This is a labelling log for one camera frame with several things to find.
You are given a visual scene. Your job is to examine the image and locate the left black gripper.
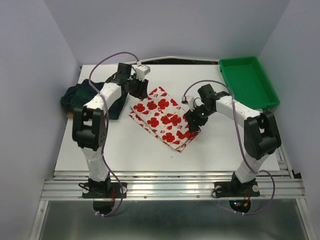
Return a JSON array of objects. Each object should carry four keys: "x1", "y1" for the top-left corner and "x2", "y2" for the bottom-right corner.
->
[{"x1": 127, "y1": 74, "x2": 149, "y2": 100}]

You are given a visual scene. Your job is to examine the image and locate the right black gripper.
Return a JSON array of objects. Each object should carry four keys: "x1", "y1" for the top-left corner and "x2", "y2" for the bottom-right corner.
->
[{"x1": 184, "y1": 105, "x2": 215, "y2": 135}]

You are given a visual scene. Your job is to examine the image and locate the red poppy floral skirt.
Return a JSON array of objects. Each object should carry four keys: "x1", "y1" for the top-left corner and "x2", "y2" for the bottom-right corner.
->
[{"x1": 129, "y1": 86, "x2": 200, "y2": 153}]

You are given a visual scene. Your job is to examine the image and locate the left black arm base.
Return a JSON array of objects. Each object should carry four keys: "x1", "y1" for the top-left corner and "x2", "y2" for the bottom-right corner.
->
[{"x1": 78, "y1": 174, "x2": 128, "y2": 217}]

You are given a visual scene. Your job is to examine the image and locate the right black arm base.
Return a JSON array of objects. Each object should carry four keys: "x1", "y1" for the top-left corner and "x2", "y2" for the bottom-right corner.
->
[{"x1": 211, "y1": 173, "x2": 261, "y2": 215}]

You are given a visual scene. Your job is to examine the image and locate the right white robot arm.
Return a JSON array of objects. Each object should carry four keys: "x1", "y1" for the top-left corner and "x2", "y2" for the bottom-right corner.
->
[{"x1": 181, "y1": 84, "x2": 282, "y2": 198}]

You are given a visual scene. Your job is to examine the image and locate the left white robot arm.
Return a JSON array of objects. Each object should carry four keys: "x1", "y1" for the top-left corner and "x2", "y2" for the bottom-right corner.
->
[{"x1": 72, "y1": 63, "x2": 151, "y2": 197}]

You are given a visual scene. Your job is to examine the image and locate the dark green plaid skirt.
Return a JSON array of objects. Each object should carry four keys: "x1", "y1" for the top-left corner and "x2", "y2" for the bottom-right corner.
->
[{"x1": 60, "y1": 79, "x2": 128, "y2": 120}]

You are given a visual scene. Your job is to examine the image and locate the green plastic bin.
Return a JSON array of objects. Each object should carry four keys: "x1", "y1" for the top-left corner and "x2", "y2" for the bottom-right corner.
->
[{"x1": 219, "y1": 56, "x2": 280, "y2": 110}]

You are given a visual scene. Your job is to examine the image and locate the brown cardboard sheet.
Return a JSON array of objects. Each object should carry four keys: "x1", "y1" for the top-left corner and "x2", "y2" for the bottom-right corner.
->
[{"x1": 67, "y1": 112, "x2": 74, "y2": 120}]

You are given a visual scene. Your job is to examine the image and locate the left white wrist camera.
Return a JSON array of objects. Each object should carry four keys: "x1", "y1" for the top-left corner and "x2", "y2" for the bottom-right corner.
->
[{"x1": 135, "y1": 65, "x2": 151, "y2": 82}]

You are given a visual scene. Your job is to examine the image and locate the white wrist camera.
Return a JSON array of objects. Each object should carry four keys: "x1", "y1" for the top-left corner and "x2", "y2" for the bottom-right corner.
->
[
  {"x1": 135, "y1": 65, "x2": 151, "y2": 82},
  {"x1": 181, "y1": 95, "x2": 197, "y2": 111}
]

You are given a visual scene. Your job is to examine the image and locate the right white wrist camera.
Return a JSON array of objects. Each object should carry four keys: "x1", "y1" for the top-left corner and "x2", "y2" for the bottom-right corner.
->
[{"x1": 181, "y1": 95, "x2": 197, "y2": 111}]

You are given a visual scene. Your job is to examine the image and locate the aluminium mounting rail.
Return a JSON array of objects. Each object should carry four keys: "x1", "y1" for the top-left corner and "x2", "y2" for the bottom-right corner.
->
[{"x1": 40, "y1": 170, "x2": 306, "y2": 201}]

